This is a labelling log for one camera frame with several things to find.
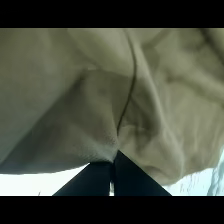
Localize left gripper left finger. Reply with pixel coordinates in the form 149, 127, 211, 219
52, 161, 113, 197

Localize beige garment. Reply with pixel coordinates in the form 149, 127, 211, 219
0, 27, 224, 187

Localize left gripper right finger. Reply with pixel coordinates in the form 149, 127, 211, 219
111, 149, 173, 197

